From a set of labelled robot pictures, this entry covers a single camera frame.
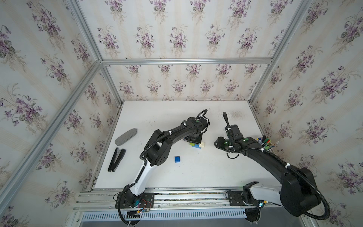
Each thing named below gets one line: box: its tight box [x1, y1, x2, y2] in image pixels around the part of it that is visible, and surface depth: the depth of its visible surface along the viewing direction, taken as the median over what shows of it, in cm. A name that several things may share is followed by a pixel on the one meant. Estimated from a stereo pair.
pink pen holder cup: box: [256, 137, 276, 151], surface depth 86 cm
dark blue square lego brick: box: [174, 156, 181, 163], surface depth 88 cm
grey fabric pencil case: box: [114, 128, 138, 146], surface depth 97 cm
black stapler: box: [107, 147, 127, 173], surface depth 88 cm
